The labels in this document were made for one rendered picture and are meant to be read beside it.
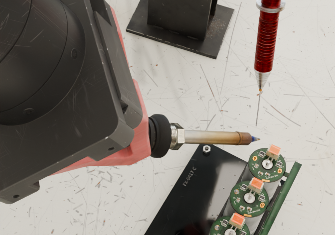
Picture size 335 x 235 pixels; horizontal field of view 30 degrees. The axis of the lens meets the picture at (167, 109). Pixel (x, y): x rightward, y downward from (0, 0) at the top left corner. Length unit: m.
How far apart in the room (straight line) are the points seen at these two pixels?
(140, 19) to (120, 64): 0.29
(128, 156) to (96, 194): 0.14
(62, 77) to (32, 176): 0.04
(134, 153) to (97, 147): 0.09
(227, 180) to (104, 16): 0.21
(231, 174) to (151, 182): 0.06
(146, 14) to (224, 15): 0.07
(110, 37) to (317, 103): 0.29
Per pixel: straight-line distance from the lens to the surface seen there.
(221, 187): 0.46
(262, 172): 0.41
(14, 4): 0.22
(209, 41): 0.54
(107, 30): 0.27
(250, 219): 0.40
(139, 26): 0.55
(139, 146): 0.32
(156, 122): 0.34
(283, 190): 0.41
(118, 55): 0.27
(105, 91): 0.24
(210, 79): 0.52
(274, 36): 0.36
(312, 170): 0.50
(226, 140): 0.37
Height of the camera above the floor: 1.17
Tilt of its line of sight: 57 degrees down
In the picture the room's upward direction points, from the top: 7 degrees clockwise
